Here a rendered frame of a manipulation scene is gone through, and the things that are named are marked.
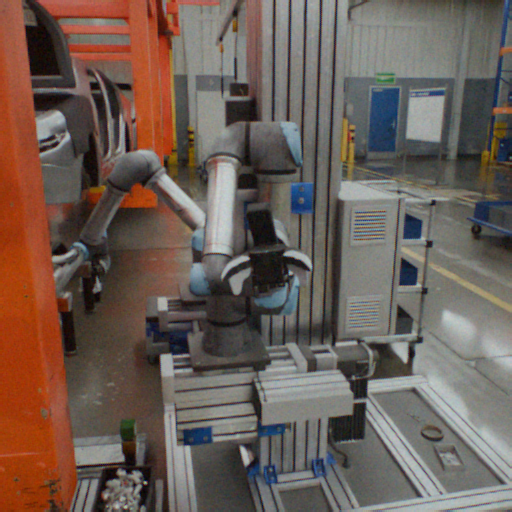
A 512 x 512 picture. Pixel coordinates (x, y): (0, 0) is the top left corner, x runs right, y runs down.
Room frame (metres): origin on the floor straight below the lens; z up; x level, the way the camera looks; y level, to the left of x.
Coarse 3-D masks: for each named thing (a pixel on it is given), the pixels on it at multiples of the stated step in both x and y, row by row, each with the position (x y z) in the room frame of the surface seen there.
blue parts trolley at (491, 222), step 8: (480, 208) 6.00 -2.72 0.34; (488, 208) 5.86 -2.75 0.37; (496, 208) 5.71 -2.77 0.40; (504, 208) 5.86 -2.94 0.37; (480, 216) 5.98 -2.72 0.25; (488, 216) 5.83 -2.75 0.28; (496, 216) 5.69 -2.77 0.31; (504, 216) 5.56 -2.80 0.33; (480, 224) 5.87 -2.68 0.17; (488, 224) 5.75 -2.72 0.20; (496, 224) 5.67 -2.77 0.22; (504, 224) 5.53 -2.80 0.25; (472, 232) 6.08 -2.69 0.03; (480, 232) 6.06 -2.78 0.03; (504, 232) 5.42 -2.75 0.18
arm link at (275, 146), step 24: (264, 144) 1.31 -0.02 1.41; (288, 144) 1.30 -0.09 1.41; (264, 168) 1.32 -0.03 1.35; (288, 168) 1.32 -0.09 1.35; (264, 192) 1.34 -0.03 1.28; (288, 192) 1.34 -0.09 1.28; (288, 216) 1.34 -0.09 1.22; (288, 240) 1.35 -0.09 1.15; (288, 288) 1.32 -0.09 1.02; (264, 312) 1.32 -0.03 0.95; (288, 312) 1.32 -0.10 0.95
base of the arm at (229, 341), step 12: (216, 324) 1.32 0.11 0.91; (228, 324) 1.32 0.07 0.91; (240, 324) 1.33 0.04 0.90; (204, 336) 1.35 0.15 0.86; (216, 336) 1.32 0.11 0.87; (228, 336) 1.31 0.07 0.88; (240, 336) 1.32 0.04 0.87; (204, 348) 1.33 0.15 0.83; (216, 348) 1.31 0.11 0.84; (228, 348) 1.30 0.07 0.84; (240, 348) 1.31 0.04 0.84
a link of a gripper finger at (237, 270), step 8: (232, 264) 0.85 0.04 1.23; (240, 264) 0.86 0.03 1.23; (248, 264) 0.87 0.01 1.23; (224, 272) 0.83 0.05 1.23; (232, 272) 0.84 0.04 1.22; (240, 272) 0.87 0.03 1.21; (248, 272) 0.89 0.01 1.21; (224, 280) 0.81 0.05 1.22; (232, 280) 0.85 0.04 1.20; (240, 280) 0.87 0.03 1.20; (232, 288) 0.85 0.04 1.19; (240, 288) 0.87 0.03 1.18
